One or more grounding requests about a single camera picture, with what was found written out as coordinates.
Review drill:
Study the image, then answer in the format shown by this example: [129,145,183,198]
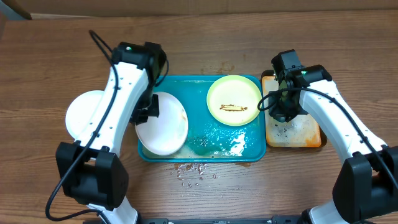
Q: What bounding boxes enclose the yellow-green plate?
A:
[206,75,262,126]

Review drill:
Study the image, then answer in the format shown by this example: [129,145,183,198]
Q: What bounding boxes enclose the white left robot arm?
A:
[55,42,168,223]

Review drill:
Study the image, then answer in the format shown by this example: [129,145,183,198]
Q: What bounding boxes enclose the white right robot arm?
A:
[156,65,397,223]

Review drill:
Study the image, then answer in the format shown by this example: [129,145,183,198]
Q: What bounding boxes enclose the teal plastic tray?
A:
[137,75,266,162]

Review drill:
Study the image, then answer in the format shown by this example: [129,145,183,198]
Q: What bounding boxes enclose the white plate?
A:
[65,90,104,139]
[135,91,188,156]

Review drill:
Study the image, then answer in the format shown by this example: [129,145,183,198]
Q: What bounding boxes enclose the white plate front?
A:
[65,90,104,139]

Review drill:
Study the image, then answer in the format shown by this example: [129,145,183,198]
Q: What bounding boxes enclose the orange soapy tray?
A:
[261,69,328,149]

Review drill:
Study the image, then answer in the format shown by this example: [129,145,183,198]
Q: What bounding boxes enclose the cardboard back panel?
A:
[18,0,397,17]

